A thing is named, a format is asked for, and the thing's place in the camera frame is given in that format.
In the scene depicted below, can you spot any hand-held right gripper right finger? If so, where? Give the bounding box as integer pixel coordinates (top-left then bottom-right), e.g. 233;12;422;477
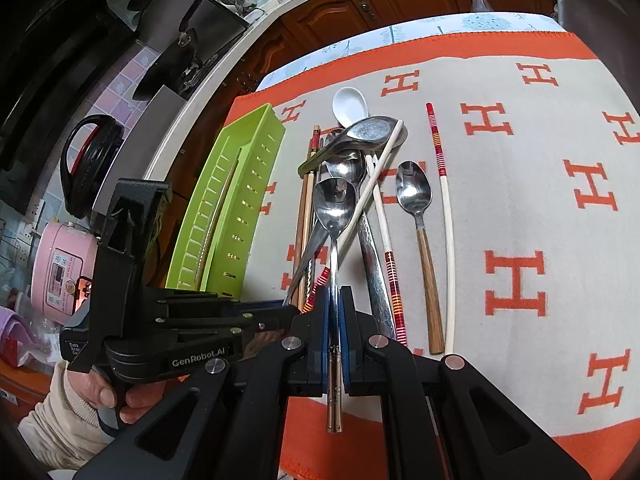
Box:
339;286;590;480

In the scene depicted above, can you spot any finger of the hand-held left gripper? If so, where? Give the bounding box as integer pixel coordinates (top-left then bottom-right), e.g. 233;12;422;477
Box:
149;286;302;314
154;310;302;346

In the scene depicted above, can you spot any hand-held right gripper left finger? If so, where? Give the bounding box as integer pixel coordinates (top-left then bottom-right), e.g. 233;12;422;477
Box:
70;287;332;480

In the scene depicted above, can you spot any brown wooden chopstick red band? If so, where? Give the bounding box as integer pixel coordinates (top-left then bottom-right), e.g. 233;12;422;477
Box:
298;124;322;311
292;135;315;306

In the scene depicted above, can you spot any steel spoon brass handle end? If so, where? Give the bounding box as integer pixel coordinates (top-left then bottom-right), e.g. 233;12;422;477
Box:
314;177;357;433

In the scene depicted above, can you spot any green plastic utensil tray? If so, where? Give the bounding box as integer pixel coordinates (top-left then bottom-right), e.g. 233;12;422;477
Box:
165;102;287;293

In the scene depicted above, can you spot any steel spoon hammered handle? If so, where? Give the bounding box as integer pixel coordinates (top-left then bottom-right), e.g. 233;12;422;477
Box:
325;149;398;343

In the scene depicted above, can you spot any steel spoon wooden handle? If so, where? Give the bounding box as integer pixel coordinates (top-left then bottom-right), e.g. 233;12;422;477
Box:
395;160;446;356

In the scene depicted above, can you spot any deep steel soup spoon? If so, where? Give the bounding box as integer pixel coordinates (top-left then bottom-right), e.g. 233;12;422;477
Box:
298;115;408;179

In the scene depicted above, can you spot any white ceramic spoon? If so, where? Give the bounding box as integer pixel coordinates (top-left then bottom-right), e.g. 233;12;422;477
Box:
332;87;371;129

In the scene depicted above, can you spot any person's left forearm cream sleeve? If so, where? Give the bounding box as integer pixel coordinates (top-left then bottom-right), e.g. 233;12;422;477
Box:
17;360;123;472

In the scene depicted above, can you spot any person's left hand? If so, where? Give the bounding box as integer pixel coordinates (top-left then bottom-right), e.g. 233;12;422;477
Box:
64;365;161;426

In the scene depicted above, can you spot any pink rice cooker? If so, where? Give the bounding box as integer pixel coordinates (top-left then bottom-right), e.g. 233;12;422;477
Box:
30;219;99;319

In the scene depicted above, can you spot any purple plastic item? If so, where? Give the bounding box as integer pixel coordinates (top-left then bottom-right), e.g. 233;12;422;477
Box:
0;307;45;358

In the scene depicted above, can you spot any orange beige printed blanket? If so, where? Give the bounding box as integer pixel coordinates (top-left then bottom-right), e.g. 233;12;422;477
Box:
222;31;640;478

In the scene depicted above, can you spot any black wok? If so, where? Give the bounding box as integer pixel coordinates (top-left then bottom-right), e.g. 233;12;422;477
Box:
135;0;251;96

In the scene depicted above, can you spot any light floral tablecloth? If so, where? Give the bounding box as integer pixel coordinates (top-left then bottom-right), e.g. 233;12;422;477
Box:
255;11;563;92

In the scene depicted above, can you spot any white wall socket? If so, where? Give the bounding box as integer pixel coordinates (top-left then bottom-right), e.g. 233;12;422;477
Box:
17;199;47;267

